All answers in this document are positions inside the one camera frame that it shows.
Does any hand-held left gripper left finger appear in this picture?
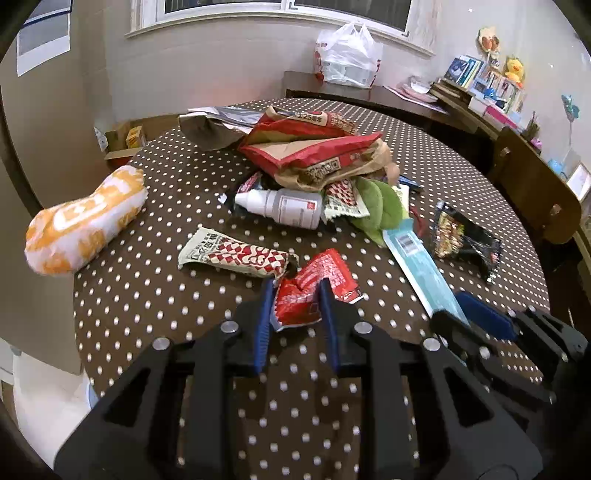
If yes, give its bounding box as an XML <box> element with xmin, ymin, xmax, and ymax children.
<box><xmin>54</xmin><ymin>279</ymin><xmax>278</xmax><ymax>480</ymax></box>

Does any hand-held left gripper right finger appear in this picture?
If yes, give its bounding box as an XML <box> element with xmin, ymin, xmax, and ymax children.
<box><xmin>318</xmin><ymin>278</ymin><xmax>543</xmax><ymax>480</ymax></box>

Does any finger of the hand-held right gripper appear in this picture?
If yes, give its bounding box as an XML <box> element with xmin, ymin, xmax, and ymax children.
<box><xmin>430</xmin><ymin>310</ymin><xmax>557</xmax><ymax>407</ymax></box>
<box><xmin>455</xmin><ymin>291</ymin><xmax>571</xmax><ymax>384</ymax></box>

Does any red snack wrapper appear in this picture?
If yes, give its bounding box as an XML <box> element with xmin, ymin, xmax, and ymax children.
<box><xmin>271</xmin><ymin>248</ymin><xmax>363</xmax><ymax>332</ymax></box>

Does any red white checkered wrapper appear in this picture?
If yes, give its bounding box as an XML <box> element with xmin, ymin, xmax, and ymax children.
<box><xmin>178</xmin><ymin>226</ymin><xmax>300</xmax><ymax>278</ymax></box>

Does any long blue plastic packet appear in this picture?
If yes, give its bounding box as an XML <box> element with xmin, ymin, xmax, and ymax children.
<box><xmin>382</xmin><ymin>218</ymin><xmax>468</xmax><ymax>320</ymax></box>

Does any white trash bin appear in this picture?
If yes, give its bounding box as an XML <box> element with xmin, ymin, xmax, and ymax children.
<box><xmin>11</xmin><ymin>353</ymin><xmax>95</xmax><ymax>444</ymax></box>

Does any black snack packet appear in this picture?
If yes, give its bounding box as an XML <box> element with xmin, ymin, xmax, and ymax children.
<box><xmin>431</xmin><ymin>200</ymin><xmax>504</xmax><ymax>284</ymax></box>

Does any white plastic bottle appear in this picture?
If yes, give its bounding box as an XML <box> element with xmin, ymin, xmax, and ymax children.
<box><xmin>234</xmin><ymin>188</ymin><xmax>324</xmax><ymax>230</ymax></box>

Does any small red white wrapper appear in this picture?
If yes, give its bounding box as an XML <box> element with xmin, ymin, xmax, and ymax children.
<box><xmin>322</xmin><ymin>179</ymin><xmax>371</xmax><ymax>221</ymax></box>

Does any green leaf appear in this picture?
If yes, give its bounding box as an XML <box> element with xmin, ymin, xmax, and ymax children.
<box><xmin>349</xmin><ymin>176</ymin><xmax>386</xmax><ymax>232</ymax></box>
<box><xmin>365</xmin><ymin>181</ymin><xmax>411</xmax><ymax>249</ymax></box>

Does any wooden chair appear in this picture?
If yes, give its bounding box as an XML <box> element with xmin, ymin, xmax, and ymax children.
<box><xmin>488</xmin><ymin>126</ymin><xmax>583</xmax><ymax>245</ymax></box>

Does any black red wrapper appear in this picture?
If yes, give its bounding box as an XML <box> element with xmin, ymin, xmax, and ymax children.
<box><xmin>235</xmin><ymin>172</ymin><xmax>266</xmax><ymax>193</ymax></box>

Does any small white packet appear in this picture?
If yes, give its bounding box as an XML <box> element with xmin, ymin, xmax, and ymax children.
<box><xmin>392</xmin><ymin>175</ymin><xmax>423</xmax><ymax>217</ymax></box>

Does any brown polka dot tablecloth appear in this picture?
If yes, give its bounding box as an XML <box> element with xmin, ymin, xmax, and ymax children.
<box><xmin>73</xmin><ymin>98</ymin><xmax>552</xmax><ymax>480</ymax></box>

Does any red brown paper bag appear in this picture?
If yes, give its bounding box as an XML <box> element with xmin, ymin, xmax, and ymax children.
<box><xmin>238</xmin><ymin>105</ymin><xmax>393</xmax><ymax>191</ymax></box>

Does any orange white plastic bag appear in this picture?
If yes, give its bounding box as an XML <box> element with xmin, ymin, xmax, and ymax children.
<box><xmin>24</xmin><ymin>165</ymin><xmax>149</xmax><ymax>277</ymax></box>

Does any silver foil packet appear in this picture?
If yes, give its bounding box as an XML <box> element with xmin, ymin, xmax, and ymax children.
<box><xmin>187</xmin><ymin>105</ymin><xmax>278</xmax><ymax>126</ymax></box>

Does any cardboard box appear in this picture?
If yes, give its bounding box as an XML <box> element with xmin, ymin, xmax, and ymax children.
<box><xmin>104</xmin><ymin>115</ymin><xmax>182</xmax><ymax>172</ymax></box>

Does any blue butterfly ornament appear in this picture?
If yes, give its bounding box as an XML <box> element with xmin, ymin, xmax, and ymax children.
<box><xmin>560</xmin><ymin>93</ymin><xmax>581</xmax><ymax>148</ymax></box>

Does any pink paper stack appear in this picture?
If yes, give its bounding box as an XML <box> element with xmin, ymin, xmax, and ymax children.
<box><xmin>383</xmin><ymin>78</ymin><xmax>439</xmax><ymax>103</ymax></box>

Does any dark wooden sideboard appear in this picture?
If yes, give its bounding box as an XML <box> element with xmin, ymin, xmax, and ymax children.
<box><xmin>283</xmin><ymin>70</ymin><xmax>509</xmax><ymax>153</ymax></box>

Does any row of books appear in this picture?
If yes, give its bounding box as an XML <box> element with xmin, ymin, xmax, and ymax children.
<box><xmin>443</xmin><ymin>55</ymin><xmax>485</xmax><ymax>90</ymax></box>

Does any yellow duck toy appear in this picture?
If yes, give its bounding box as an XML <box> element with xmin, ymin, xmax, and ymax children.
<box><xmin>505</xmin><ymin>55</ymin><xmax>526</xmax><ymax>85</ymax></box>

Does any white plastic shopping bag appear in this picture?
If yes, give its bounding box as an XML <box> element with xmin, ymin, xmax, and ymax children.
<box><xmin>315</xmin><ymin>21</ymin><xmax>385</xmax><ymax>89</ymax></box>

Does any orange toy figure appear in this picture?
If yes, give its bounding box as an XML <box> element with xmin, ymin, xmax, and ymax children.
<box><xmin>478</xmin><ymin>25</ymin><xmax>502</xmax><ymax>58</ymax></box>

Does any beige refrigerator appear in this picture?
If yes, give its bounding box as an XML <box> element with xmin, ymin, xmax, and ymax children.
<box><xmin>0</xmin><ymin>0</ymin><xmax>116</xmax><ymax>374</ymax></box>

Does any white framed window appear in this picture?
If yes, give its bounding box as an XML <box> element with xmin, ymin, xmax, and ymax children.
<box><xmin>128</xmin><ymin>0</ymin><xmax>437</xmax><ymax>57</ymax></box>

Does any white blue paper sheet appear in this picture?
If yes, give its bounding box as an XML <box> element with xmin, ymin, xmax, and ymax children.
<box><xmin>16</xmin><ymin>0</ymin><xmax>71</xmax><ymax>78</ymax></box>

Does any white photo frame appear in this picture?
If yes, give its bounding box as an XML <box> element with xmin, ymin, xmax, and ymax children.
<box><xmin>566</xmin><ymin>161</ymin><xmax>591</xmax><ymax>201</ymax></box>

